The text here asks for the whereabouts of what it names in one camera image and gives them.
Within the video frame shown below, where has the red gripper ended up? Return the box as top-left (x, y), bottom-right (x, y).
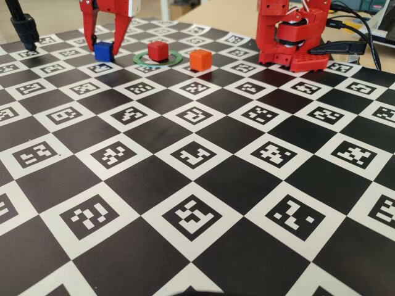
top-left (78, 0), bottom-right (135, 57)

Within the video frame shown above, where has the blue cube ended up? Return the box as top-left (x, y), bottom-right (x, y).
top-left (93, 41), bottom-right (114, 62)

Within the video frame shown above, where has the red cube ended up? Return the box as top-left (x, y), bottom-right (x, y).
top-left (147, 40), bottom-right (169, 62)

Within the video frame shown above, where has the red robot base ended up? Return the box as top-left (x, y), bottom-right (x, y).
top-left (256, 0), bottom-right (330, 73)

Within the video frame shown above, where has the orange cube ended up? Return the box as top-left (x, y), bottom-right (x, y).
top-left (189, 49), bottom-right (213, 72)

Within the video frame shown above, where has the white furniture leg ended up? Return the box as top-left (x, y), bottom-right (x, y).
top-left (159, 0), bottom-right (171, 20)

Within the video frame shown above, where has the brown cardboard box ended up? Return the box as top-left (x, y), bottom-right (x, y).
top-left (171, 3), bottom-right (189, 16)

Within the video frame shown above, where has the checkerboard marker mat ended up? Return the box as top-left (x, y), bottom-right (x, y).
top-left (0, 17), bottom-right (395, 296)

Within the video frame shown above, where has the dark green box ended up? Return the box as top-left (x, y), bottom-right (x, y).
top-left (359, 0), bottom-right (382, 13)

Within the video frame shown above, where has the green ring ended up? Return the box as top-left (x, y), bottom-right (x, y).
top-left (132, 50), bottom-right (183, 68)

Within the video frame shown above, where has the black USB cable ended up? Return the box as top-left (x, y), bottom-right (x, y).
top-left (326, 1), bottom-right (383, 71)

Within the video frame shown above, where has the black power cable with plug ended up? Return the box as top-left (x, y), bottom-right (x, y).
top-left (308, 39), bottom-right (370, 57)

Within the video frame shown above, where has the dark rounded camera holder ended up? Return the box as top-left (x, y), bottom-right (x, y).
top-left (172, 286), bottom-right (225, 296)

